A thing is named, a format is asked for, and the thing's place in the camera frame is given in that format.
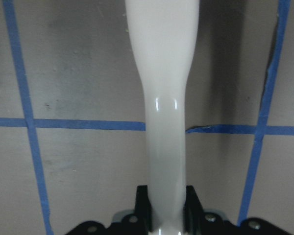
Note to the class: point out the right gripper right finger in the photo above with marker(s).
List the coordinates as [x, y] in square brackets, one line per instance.
[193, 211]

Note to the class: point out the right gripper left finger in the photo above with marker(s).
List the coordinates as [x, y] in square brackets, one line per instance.
[142, 209]

